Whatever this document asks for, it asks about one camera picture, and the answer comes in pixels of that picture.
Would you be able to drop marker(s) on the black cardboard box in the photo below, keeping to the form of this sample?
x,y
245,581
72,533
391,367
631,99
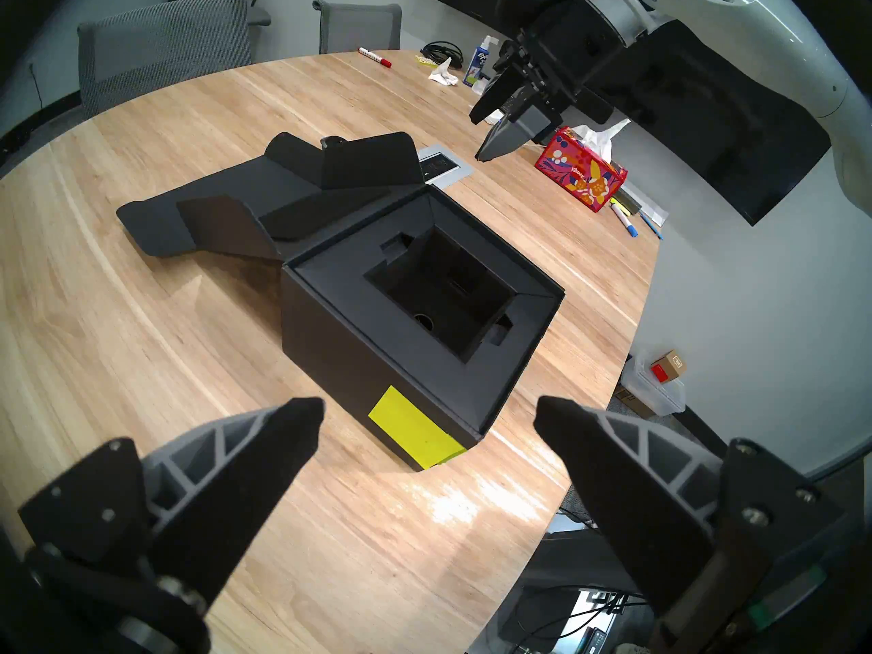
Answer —
x,y
354,366

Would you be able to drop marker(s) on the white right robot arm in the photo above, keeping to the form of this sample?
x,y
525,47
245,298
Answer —
x,y
749,19

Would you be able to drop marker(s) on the black flat eraser block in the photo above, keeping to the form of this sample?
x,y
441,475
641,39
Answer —
x,y
630,199

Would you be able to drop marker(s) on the colourful floral tissue box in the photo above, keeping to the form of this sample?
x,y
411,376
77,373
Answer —
x,y
579,172

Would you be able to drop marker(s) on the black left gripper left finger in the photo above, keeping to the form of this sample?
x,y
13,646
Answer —
x,y
225,482

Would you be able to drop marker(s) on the silver table power outlet panel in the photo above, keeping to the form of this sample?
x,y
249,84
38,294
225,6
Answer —
x,y
443,169

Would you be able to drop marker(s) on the whiteboard cleaner spray bottle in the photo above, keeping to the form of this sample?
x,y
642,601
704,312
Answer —
x,y
480,63

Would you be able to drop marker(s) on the white paper sheet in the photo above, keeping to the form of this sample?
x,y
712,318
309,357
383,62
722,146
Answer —
x,y
655,213

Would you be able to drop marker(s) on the red capped whiteboard marker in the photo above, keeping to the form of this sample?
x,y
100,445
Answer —
x,y
375,57

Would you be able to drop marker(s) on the clear plastic storage bin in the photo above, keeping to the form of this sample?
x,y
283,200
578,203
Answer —
x,y
657,397

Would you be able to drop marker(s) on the small brown cardboard box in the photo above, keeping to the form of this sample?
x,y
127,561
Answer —
x,y
669,366

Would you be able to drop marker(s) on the blue capped white marker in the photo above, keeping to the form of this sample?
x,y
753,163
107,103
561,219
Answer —
x,y
623,218

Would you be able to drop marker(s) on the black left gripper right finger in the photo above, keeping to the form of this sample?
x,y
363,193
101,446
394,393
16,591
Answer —
x,y
647,496

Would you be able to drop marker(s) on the crumpled white tissue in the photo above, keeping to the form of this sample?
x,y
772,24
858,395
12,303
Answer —
x,y
443,73

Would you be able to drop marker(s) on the flat brown cardboard box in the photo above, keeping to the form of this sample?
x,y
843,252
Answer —
x,y
627,402

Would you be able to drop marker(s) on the grey ribbed mesh chair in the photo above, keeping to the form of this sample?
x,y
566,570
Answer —
x,y
163,53

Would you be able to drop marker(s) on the lime green sticky note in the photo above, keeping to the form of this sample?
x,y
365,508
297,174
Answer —
x,y
415,428

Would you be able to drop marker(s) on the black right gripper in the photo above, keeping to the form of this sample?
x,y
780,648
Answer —
x,y
579,53

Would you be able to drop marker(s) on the large black wall screen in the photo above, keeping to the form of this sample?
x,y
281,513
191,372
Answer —
x,y
715,128

